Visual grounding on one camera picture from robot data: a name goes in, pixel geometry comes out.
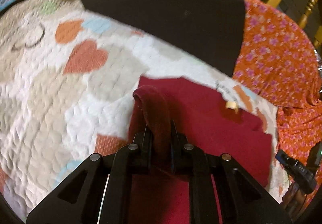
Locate dark red garment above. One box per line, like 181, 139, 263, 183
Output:
129, 77, 272, 223

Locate right hand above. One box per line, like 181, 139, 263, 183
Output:
281, 183, 307, 218

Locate beige garment label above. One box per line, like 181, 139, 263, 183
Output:
225, 101, 239, 114

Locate quilted heart pattern bedspread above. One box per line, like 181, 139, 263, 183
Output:
1, 0, 278, 221

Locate orange floral fabric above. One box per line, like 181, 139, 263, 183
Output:
233, 0, 321, 163

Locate black flat cushion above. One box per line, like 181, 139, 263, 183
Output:
81, 0, 246, 77

